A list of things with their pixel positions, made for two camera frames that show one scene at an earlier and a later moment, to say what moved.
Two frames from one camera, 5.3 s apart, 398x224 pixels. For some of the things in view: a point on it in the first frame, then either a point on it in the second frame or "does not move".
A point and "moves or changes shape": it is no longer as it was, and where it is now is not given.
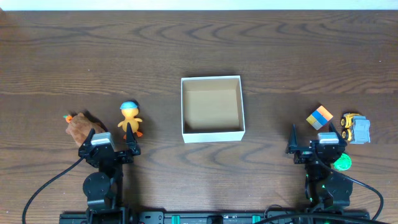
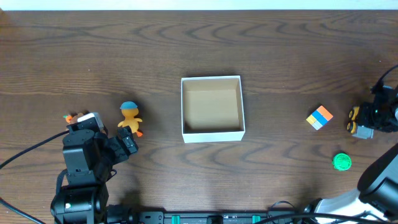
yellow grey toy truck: x=356 y=129 moves or changes shape
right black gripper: x=315 y=155 -> x=364 y=115
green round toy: x=343 y=163 does not move
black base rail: x=180 y=216 does not move
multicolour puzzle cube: x=319 y=117 does not move
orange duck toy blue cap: x=129 y=110 does not move
